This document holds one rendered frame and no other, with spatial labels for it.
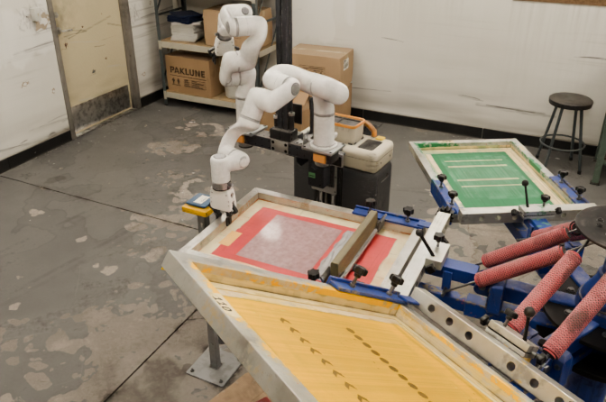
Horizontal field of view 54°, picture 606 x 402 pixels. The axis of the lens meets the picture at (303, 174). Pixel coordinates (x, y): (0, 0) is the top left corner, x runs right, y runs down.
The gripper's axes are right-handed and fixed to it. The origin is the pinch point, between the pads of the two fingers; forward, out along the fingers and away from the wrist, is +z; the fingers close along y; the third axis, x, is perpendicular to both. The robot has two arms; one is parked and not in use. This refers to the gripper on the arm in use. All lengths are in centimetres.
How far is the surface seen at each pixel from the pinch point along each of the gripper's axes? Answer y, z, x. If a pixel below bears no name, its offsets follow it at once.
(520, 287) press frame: -117, -4, 2
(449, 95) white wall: -11, 61, -380
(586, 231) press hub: -131, -33, 7
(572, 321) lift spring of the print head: -132, -19, 32
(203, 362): 26, 97, -10
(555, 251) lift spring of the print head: -125, -24, 8
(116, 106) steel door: 314, 89, -277
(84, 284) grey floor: 130, 98, -36
